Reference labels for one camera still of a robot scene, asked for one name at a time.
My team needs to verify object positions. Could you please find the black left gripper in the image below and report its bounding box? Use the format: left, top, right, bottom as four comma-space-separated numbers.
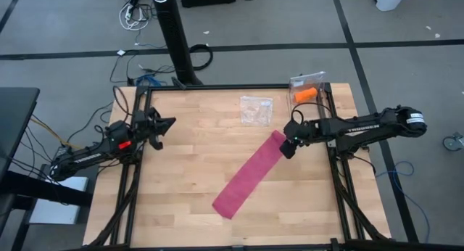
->
132, 106, 177, 151

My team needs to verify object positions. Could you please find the pink elastic bandage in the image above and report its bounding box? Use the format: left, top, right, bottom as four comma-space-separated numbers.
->
212, 130, 287, 220

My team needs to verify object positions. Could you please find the orange bandage roll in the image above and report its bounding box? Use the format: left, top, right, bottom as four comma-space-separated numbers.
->
294, 86, 319, 104

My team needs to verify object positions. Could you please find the clear zip bag with roll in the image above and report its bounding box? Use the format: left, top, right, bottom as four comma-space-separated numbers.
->
289, 70, 326, 106

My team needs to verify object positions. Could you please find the black tower fan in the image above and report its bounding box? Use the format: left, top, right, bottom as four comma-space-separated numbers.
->
150, 0, 204, 87

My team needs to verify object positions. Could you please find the white flat box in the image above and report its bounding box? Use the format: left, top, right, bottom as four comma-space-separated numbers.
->
28, 175, 89, 225

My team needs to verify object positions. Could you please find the black desk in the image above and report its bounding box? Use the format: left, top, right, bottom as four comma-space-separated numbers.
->
0, 86, 94, 251

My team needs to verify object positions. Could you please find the grey caster wheel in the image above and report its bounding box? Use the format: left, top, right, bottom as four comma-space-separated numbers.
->
442, 131, 464, 152

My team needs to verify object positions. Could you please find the tangled blue cable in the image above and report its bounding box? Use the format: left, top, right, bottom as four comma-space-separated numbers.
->
136, 73, 164, 88

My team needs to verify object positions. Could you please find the black coiled cable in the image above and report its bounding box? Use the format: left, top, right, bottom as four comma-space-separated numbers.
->
188, 43, 214, 71

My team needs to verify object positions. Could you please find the yellow cable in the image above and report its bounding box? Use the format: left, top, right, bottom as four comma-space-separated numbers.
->
30, 116, 83, 150

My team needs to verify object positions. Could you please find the white cable bundle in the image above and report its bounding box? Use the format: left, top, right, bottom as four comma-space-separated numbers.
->
118, 2, 152, 31

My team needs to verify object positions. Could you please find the long blue cable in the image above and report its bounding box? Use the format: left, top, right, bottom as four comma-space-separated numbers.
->
375, 160, 432, 244

